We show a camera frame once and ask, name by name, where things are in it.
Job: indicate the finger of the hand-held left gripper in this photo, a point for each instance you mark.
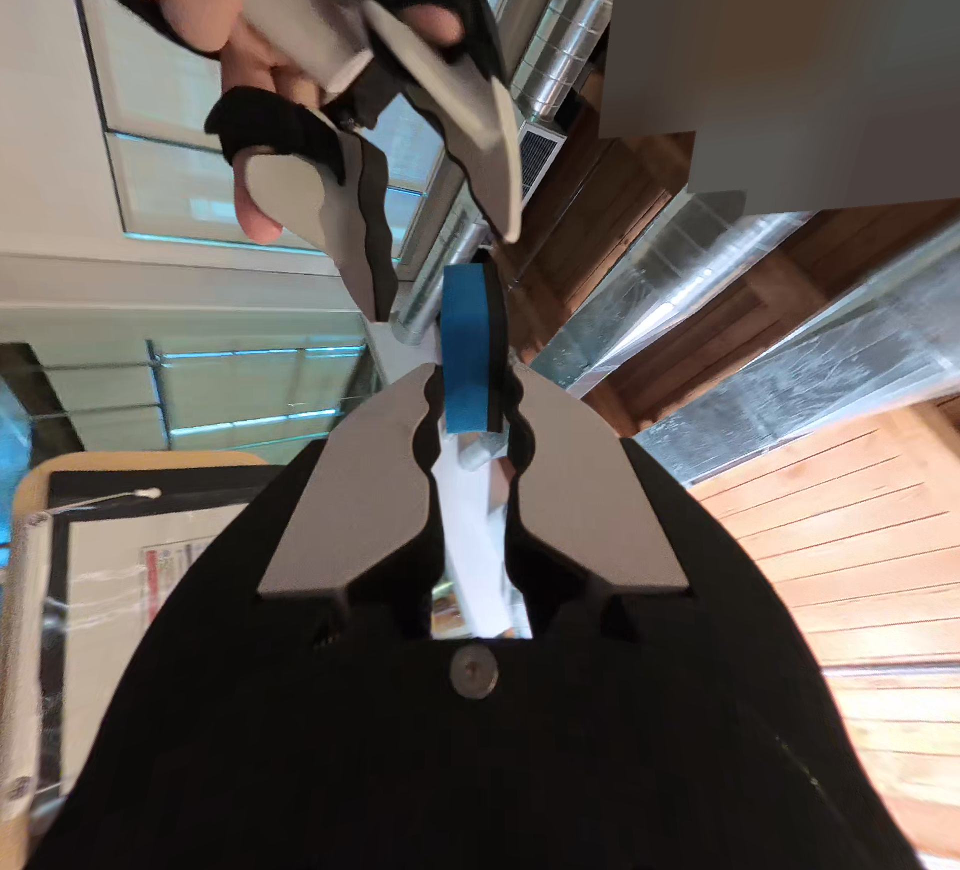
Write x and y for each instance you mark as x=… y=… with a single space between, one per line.
x=330 y=225
x=480 y=150

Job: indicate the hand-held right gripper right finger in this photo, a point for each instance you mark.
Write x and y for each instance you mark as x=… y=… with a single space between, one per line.
x=592 y=503

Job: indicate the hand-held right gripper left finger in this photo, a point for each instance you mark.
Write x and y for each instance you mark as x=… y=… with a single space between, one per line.
x=352 y=495

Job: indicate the blue and black eraser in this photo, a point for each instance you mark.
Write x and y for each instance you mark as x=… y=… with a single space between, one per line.
x=461 y=345

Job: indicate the white air vent grille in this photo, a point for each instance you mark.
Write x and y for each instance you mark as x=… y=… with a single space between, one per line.
x=540 y=158

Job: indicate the silver spiral duct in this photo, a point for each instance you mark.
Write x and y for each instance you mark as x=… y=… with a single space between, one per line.
x=559 y=60

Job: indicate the foil wrapped duct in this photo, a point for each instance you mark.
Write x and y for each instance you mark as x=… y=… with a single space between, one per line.
x=750 y=330

